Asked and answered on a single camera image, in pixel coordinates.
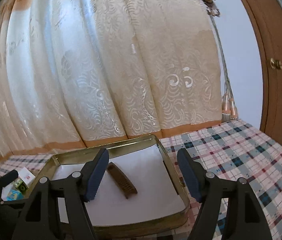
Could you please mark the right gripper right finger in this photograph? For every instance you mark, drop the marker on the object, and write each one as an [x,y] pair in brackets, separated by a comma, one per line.
[244,217]

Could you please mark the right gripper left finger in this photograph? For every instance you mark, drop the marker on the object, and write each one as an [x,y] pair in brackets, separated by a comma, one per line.
[40,217]

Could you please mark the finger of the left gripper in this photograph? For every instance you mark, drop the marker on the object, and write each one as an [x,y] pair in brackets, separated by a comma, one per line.
[8,178]

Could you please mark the white patterned cardboard box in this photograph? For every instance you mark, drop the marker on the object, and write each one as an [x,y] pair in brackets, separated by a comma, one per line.
[24,174]

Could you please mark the brown folding comb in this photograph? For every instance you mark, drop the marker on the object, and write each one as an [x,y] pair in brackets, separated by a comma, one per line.
[121,180]

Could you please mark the blue printed toy brick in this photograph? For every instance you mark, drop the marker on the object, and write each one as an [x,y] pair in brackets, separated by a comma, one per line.
[14,195]

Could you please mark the green cube toy block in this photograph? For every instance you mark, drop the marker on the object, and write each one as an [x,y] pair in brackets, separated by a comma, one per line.
[21,186]

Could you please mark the plaid tablecloth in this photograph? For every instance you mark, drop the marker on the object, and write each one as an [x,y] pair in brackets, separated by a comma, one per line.
[230,150]

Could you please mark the gold metal tin tray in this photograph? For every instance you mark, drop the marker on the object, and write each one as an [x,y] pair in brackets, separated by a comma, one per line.
[140,192]

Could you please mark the cream lace curtain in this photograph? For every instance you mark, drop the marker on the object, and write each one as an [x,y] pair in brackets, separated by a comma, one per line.
[82,73]

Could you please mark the brown wooden door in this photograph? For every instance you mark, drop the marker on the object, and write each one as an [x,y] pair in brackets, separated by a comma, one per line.
[266,19]

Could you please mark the brass door knob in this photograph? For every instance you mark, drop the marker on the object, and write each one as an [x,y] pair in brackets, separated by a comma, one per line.
[275,64]

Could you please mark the bronze curtain hook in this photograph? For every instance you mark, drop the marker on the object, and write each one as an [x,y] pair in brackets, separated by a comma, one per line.
[211,8]

